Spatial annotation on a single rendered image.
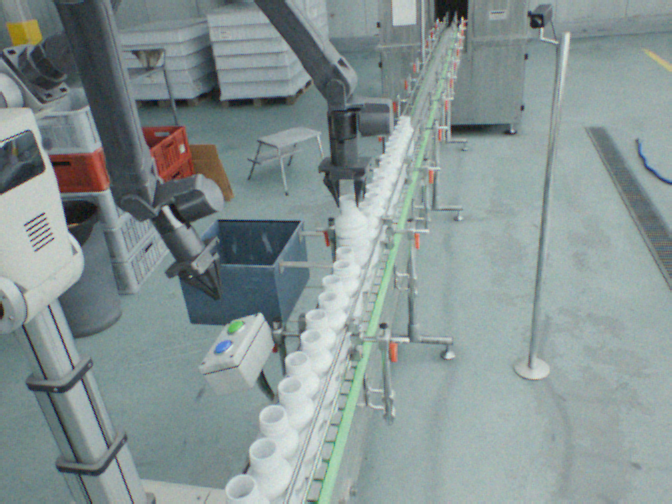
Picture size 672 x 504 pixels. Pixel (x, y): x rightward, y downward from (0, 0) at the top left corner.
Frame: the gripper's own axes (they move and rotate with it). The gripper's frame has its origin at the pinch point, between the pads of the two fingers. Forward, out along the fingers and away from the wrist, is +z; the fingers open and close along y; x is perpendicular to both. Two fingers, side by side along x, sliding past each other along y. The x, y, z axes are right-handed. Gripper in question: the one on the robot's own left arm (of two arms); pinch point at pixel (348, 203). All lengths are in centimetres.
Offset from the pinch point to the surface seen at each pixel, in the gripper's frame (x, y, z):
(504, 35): -445, -48, 33
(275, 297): -23, 29, 41
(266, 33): -599, 230, 39
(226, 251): -53, 58, 43
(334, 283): 16.2, 0.1, 10.0
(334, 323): 26.0, -1.9, 12.4
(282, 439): 55, -1, 11
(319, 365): 37.7, -2.1, 12.4
